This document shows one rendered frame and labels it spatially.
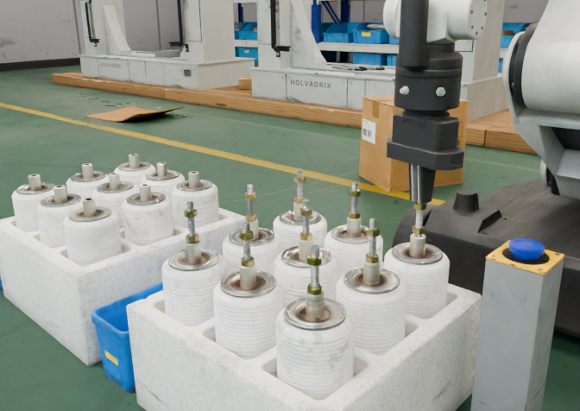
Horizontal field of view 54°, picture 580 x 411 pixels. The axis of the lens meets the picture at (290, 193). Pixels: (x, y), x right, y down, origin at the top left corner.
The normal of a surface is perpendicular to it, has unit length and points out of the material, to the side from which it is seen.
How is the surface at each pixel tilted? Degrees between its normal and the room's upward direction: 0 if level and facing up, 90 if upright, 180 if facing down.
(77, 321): 90
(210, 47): 90
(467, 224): 45
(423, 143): 90
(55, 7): 90
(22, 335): 0
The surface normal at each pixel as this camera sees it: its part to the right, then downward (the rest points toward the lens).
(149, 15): 0.75, 0.19
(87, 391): -0.01, -0.95
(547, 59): -0.65, 0.00
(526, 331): -0.68, 0.23
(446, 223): -0.48, -0.50
